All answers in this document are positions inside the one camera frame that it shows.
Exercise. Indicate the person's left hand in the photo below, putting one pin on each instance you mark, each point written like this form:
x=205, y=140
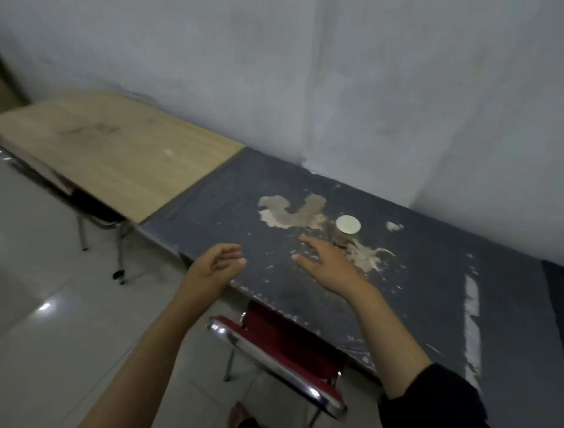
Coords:
x=207, y=275

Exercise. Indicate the person's right hand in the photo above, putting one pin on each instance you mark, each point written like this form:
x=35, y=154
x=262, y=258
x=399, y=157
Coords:
x=335, y=271

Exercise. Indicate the person's left fingers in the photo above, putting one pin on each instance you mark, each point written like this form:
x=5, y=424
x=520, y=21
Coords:
x=229, y=253

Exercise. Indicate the person's right thumb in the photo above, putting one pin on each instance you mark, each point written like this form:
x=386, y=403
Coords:
x=303, y=261

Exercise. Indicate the person's left forearm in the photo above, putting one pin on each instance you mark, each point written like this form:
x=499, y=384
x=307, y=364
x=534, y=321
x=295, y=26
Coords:
x=154, y=357

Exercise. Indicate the person's right forearm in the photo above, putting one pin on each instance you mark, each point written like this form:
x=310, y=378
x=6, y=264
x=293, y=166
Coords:
x=387, y=339

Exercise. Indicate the white paper cup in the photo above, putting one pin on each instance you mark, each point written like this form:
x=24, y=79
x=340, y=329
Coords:
x=348, y=225

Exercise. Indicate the dark grey worn table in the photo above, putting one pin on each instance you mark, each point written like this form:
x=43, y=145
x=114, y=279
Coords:
x=440, y=300

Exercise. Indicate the black chair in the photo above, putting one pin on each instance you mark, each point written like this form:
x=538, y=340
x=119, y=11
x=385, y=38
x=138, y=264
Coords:
x=94, y=205

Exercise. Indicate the light wooden table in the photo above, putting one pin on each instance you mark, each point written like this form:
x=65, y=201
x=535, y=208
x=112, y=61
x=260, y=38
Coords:
x=110, y=145

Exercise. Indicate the person's foot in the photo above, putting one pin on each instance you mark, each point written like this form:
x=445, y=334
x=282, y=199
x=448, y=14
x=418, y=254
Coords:
x=240, y=416

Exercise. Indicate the black sleeve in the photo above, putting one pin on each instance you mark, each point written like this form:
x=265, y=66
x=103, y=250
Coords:
x=436, y=401

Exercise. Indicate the red chair with chrome frame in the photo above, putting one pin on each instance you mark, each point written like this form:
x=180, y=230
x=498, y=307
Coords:
x=286, y=344

